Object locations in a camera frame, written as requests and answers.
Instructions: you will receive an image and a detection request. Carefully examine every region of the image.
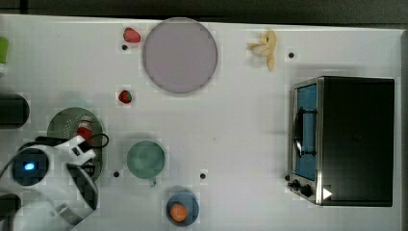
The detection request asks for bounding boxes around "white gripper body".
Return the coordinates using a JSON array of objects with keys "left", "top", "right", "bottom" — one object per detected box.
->
[{"left": 52, "top": 136, "right": 96, "bottom": 166}]

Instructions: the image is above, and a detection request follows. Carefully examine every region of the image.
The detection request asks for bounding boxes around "red ketchup bottle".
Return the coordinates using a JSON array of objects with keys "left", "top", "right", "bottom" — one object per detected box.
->
[{"left": 77, "top": 115, "right": 93, "bottom": 140}]

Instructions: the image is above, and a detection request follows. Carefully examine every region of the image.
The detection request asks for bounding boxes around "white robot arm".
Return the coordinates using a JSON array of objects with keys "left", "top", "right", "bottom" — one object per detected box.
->
[{"left": 1, "top": 136, "right": 98, "bottom": 231}]

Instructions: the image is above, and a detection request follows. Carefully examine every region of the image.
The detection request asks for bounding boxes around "black cylinder upper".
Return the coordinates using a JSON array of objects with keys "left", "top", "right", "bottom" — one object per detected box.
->
[{"left": 0, "top": 93, "right": 30, "bottom": 129}]

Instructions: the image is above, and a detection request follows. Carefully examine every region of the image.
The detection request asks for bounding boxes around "black cylinder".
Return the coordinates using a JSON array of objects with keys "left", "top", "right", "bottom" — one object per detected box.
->
[
  {"left": 0, "top": 93, "right": 30, "bottom": 129},
  {"left": 0, "top": 193, "right": 21, "bottom": 220}
]

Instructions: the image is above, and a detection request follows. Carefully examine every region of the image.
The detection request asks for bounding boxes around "green metal cup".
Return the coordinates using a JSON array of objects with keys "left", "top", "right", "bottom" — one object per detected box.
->
[{"left": 126, "top": 141, "right": 166, "bottom": 187}]

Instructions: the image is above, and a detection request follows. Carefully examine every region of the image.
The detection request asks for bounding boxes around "black cylinder lower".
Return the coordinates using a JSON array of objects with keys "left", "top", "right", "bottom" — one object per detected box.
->
[{"left": 0, "top": 193, "right": 21, "bottom": 220}]

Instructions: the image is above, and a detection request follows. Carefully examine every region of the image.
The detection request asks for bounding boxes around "red green strawberry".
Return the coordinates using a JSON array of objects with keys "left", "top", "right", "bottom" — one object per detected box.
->
[{"left": 118, "top": 90, "right": 133, "bottom": 104}]

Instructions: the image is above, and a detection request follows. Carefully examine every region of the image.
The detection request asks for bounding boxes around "orange fruit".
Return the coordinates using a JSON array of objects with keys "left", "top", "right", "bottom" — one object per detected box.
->
[{"left": 169, "top": 204, "right": 188, "bottom": 222}]

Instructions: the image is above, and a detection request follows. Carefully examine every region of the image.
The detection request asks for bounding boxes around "green marker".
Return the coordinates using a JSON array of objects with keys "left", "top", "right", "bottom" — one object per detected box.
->
[{"left": 0, "top": 37, "right": 9, "bottom": 75}]

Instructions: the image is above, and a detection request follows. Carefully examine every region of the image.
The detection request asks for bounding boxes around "red strawberry near plate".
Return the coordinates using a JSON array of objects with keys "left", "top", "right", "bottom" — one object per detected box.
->
[{"left": 123, "top": 28, "right": 141, "bottom": 43}]

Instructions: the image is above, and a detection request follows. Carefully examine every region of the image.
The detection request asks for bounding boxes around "blue bowl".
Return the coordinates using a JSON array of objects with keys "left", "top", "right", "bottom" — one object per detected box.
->
[{"left": 166, "top": 192, "right": 199, "bottom": 226}]

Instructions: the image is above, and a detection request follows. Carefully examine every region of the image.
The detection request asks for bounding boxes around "grey round plate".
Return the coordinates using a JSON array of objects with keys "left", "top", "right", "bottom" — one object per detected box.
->
[{"left": 142, "top": 17, "right": 218, "bottom": 93}]

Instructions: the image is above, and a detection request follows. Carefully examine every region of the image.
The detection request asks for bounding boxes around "peeled banana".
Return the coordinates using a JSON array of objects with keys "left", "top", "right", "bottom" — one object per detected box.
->
[{"left": 247, "top": 30, "right": 277, "bottom": 71}]

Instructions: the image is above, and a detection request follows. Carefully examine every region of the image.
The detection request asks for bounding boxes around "black toaster oven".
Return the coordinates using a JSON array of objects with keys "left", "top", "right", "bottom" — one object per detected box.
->
[{"left": 285, "top": 76, "right": 395, "bottom": 207}]

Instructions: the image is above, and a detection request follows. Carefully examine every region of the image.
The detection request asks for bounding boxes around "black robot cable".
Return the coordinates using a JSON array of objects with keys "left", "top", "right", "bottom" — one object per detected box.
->
[{"left": 35, "top": 133, "right": 110, "bottom": 150}]

